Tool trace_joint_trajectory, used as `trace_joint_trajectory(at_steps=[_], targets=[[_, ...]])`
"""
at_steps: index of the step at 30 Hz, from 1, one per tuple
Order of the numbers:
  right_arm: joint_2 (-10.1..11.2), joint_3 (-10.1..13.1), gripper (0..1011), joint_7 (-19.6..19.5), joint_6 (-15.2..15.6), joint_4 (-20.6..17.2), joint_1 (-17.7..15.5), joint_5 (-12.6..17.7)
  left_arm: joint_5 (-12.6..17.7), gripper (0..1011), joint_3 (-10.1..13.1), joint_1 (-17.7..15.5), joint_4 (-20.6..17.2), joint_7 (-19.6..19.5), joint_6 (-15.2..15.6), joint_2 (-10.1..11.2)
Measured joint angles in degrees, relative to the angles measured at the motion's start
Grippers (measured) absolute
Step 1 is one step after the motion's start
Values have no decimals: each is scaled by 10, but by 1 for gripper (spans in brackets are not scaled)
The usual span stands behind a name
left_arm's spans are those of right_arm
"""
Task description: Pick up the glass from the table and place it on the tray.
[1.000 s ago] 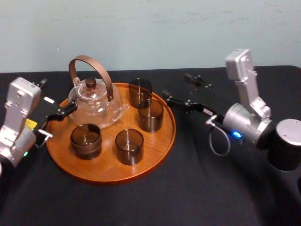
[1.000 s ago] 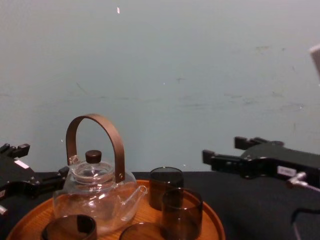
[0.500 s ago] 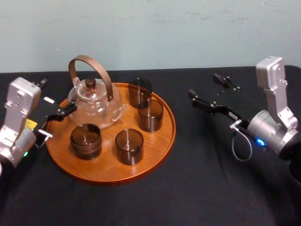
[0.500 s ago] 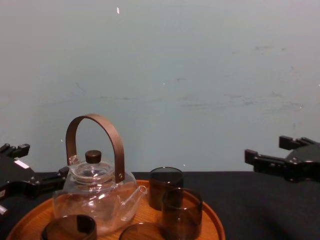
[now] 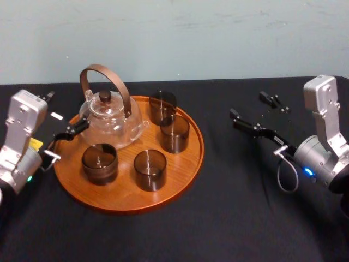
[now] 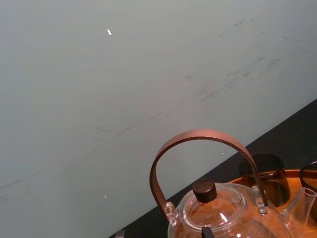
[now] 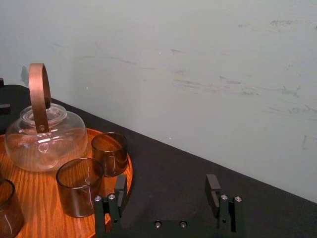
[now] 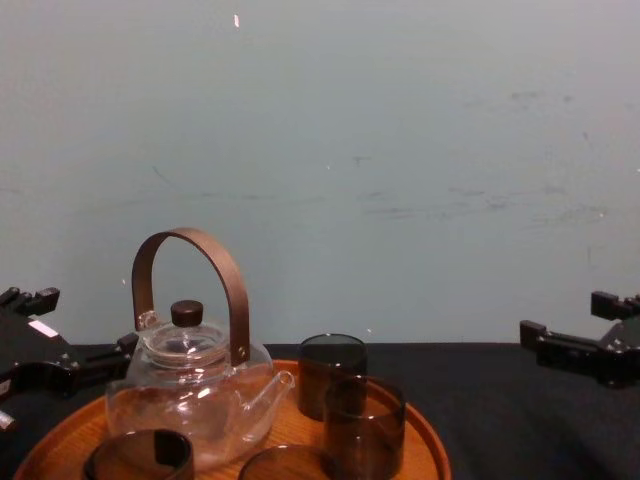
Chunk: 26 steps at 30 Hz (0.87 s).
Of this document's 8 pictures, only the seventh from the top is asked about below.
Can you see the small black block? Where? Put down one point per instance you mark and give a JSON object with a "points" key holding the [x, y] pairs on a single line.
{"points": [[1, 82], [4, 109]]}

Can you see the clear glass teapot lid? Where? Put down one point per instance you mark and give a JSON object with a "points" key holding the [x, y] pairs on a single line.
{"points": [[55, 114]]}

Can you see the smoky brown glass tumbler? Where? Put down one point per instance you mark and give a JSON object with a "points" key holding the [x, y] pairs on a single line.
{"points": [[10, 213], [76, 191], [110, 153]]}

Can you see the round wooden tray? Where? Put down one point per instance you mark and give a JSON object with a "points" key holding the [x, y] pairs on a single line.
{"points": [[37, 198]]}

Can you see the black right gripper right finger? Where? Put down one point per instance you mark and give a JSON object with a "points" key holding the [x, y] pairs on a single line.
{"points": [[213, 192]]}

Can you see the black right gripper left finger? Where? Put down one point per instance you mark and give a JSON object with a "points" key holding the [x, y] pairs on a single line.
{"points": [[121, 191]]}

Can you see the black table cloth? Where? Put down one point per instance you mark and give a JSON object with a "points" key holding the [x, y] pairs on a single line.
{"points": [[173, 178]]}

